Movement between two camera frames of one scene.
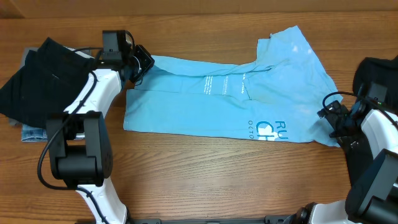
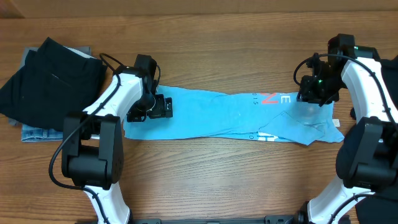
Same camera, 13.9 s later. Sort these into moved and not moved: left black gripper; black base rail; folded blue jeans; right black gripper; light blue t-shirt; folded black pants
Moved: right black gripper; light blue t-shirt; left black gripper
Not moved: folded blue jeans; folded black pants; black base rail
